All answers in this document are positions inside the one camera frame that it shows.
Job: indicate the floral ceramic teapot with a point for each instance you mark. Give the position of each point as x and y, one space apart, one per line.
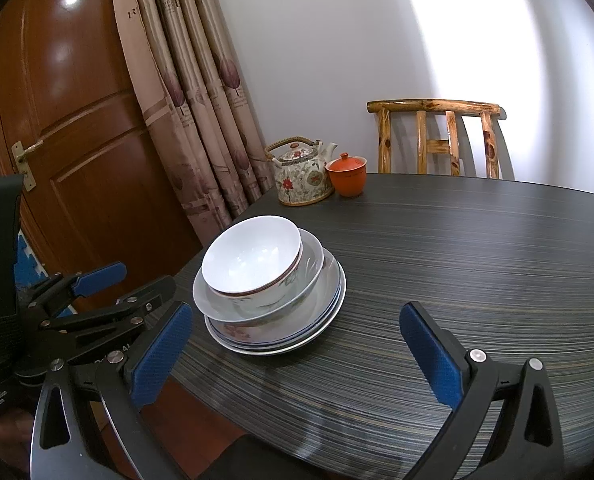
299 180

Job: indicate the blue foam floor mat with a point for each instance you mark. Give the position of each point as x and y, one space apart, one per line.
29 260

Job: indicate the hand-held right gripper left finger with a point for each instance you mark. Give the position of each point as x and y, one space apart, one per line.
162 355

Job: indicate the orange lidded cup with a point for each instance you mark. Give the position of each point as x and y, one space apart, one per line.
347 180

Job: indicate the white plate pink flower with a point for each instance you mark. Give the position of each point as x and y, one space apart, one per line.
257 351

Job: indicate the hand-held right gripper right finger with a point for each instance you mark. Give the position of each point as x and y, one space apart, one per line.
432 360

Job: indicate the brown wooden door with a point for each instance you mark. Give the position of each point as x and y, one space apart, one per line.
77 110

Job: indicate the wooden chair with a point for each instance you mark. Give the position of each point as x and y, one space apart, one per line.
432 107

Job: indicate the large light blue bowl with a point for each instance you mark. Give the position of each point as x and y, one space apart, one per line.
311 265

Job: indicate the small white floral bowl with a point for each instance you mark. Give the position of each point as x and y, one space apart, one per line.
249 255

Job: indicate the beige patterned curtain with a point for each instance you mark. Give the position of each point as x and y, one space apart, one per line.
192 85

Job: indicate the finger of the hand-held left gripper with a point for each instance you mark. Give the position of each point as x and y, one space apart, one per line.
142 300
99 278

